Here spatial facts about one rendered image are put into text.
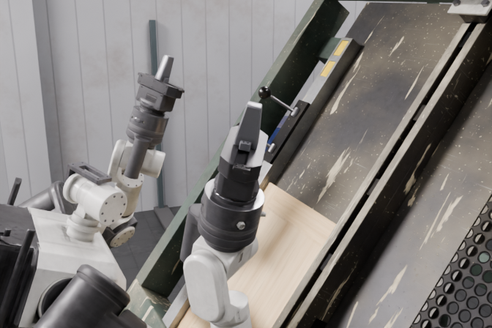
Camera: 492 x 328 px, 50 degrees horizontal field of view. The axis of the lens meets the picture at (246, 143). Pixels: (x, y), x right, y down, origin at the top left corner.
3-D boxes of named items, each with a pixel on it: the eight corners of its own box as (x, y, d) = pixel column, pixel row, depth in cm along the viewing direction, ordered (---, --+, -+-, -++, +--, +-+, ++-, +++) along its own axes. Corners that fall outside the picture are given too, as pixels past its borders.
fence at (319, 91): (173, 323, 151) (162, 319, 149) (350, 45, 155) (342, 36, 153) (179, 333, 147) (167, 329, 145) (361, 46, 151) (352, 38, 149)
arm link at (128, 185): (155, 144, 130) (144, 176, 139) (119, 133, 128) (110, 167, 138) (149, 163, 125) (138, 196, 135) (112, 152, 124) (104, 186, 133)
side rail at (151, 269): (162, 288, 176) (135, 277, 170) (340, 12, 180) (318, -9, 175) (168, 298, 170) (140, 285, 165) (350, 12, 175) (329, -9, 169)
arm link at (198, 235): (239, 242, 73) (224, 304, 78) (275, 210, 81) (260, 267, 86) (173, 206, 77) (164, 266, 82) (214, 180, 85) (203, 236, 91)
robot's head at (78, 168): (85, 220, 98) (91, 181, 95) (56, 201, 102) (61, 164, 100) (111, 212, 103) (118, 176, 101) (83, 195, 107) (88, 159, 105)
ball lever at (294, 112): (294, 121, 151) (255, 95, 151) (302, 110, 151) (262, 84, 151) (296, 120, 147) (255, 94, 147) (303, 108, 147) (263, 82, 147)
